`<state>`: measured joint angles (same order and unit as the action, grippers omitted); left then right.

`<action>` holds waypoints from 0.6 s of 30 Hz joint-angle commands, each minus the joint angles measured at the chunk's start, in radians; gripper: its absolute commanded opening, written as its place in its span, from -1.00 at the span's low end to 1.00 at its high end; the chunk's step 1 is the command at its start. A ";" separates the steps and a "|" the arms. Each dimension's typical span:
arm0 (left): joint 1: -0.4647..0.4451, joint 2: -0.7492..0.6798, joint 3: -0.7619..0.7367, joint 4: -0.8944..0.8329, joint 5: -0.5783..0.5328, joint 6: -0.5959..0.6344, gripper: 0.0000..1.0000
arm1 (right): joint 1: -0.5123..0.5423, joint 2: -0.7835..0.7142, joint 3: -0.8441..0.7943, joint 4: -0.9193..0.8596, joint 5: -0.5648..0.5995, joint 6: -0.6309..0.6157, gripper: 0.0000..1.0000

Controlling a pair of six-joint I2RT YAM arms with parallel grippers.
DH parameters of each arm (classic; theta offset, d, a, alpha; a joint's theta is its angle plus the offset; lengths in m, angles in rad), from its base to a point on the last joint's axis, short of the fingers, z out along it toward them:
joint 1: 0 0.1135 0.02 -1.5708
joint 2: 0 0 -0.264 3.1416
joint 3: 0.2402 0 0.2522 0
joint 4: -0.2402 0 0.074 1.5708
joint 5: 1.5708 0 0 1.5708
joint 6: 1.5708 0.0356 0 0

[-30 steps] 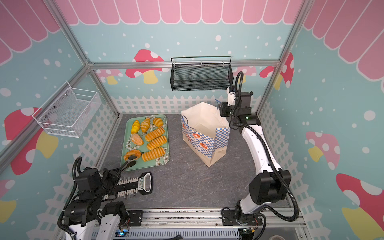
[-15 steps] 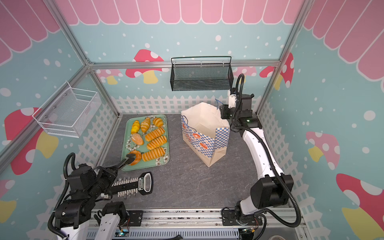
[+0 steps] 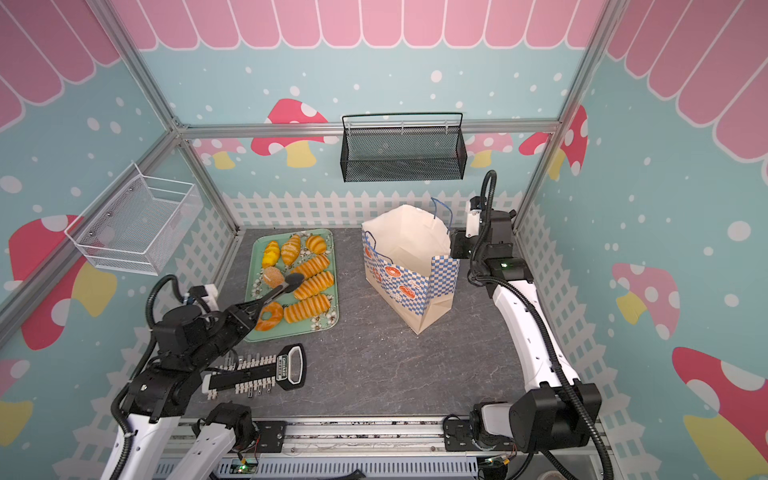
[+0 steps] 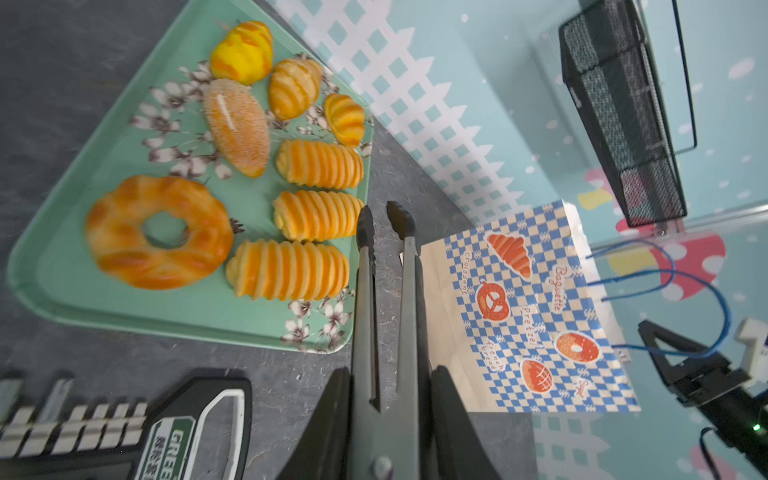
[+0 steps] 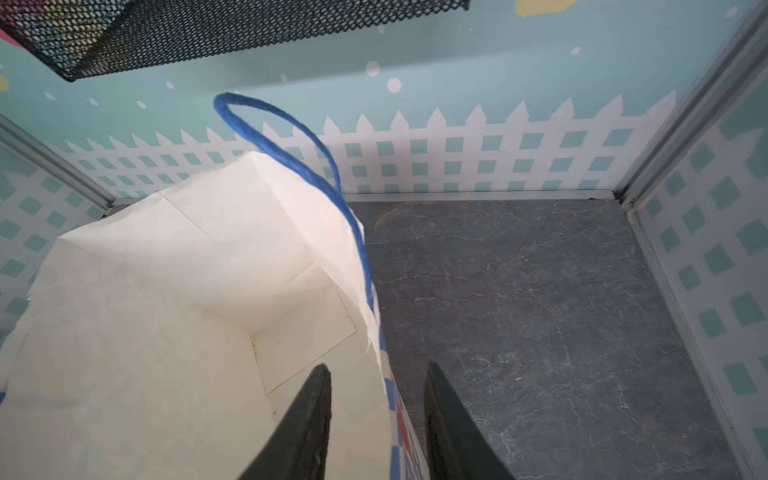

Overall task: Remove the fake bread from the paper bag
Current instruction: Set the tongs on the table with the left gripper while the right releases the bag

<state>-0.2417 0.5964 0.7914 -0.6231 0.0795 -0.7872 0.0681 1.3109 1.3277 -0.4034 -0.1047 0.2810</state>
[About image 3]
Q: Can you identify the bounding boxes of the black metal tongs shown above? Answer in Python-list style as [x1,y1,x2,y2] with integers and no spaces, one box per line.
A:
[241,273,305,315]

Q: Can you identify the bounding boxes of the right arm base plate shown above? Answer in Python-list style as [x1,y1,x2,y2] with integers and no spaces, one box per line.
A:
[441,414,517,452]

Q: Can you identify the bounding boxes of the checkered paper bag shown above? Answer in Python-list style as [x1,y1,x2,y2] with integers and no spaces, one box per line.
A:
[362,198,460,335]

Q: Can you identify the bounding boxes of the oval bun bread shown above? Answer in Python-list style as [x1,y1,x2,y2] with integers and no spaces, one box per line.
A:
[262,266,284,289]

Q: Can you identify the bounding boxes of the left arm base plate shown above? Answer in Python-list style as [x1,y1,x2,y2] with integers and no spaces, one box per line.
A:
[200,419,288,455]

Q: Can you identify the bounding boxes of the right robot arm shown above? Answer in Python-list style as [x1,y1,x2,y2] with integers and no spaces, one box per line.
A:
[450,171,615,479]

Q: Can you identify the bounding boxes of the ring doughnut bread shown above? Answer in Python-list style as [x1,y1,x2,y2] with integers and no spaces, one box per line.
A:
[254,302,284,332]

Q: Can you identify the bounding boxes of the white wire wall basket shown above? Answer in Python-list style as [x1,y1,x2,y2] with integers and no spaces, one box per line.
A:
[64,164,204,276]

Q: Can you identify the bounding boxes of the green floral tray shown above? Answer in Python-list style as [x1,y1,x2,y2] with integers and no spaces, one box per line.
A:
[245,229,340,343]

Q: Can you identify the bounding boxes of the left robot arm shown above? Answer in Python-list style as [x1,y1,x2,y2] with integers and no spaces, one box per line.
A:
[102,274,272,479]

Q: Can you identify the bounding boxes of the rectangular crusty pastry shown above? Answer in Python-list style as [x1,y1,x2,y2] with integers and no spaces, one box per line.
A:
[283,294,331,324]

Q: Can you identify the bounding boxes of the yellow curved bread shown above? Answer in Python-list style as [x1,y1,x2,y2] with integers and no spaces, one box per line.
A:
[261,240,281,269]

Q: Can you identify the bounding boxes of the small croissant bread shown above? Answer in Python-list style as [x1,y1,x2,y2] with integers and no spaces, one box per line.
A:
[280,235,301,267]

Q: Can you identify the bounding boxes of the black mesh wall basket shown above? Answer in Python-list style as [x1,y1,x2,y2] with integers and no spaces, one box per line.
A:
[340,112,468,183]

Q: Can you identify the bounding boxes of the black tool rack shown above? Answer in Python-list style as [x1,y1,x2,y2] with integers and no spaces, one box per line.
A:
[201,344,307,400]

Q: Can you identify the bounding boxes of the long twisted bread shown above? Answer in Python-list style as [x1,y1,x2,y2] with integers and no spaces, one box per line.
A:
[291,254,330,279]

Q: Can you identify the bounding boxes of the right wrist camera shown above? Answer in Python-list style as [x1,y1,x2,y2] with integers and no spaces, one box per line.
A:
[465,196,483,238]

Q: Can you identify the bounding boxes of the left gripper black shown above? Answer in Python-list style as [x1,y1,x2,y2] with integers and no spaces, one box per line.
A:
[188,300,263,372]

